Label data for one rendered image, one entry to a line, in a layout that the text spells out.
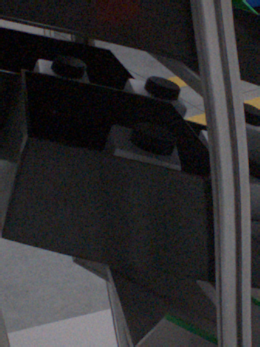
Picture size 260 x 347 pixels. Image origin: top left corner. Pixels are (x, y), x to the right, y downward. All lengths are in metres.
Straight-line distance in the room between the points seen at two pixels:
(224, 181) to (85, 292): 2.31
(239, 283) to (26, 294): 2.29
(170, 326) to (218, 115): 0.18
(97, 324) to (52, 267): 1.76
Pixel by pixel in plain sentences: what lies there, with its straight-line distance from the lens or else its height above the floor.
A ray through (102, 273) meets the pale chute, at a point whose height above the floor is 1.17.
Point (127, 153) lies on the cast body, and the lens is 0.63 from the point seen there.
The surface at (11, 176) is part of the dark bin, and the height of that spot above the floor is 1.34.
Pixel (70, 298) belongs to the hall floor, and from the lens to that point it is 2.85.
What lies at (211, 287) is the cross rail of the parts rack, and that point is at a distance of 0.66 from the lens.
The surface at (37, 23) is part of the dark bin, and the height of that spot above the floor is 1.45.
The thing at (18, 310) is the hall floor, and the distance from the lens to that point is 2.82.
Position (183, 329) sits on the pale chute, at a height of 1.20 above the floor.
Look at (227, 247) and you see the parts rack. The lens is 0.60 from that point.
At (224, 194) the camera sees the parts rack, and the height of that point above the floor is 1.33.
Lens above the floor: 1.61
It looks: 27 degrees down
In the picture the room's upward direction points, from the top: 7 degrees counter-clockwise
